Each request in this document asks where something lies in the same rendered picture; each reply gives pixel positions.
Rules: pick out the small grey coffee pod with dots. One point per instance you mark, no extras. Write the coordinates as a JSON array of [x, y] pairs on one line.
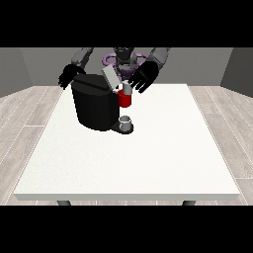
[[127, 88]]

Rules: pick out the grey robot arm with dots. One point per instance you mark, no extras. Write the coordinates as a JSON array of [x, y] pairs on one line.
[[159, 56], [81, 56]]

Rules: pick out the red pod holder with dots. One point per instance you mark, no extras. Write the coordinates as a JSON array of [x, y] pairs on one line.
[[124, 99]]

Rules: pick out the black coffee machine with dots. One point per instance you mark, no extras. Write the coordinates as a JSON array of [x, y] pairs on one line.
[[94, 105]]

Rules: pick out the pale grey machine lid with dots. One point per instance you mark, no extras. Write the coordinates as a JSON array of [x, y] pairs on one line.
[[111, 77]]

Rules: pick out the small grey cup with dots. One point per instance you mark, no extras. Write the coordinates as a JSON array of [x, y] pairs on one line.
[[125, 123]]

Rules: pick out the grey robot trunk purple rings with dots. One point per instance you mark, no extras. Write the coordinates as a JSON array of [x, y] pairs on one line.
[[123, 57]]

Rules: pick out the dark table leg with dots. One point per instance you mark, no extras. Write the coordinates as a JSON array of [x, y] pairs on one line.
[[189, 202], [64, 202]]

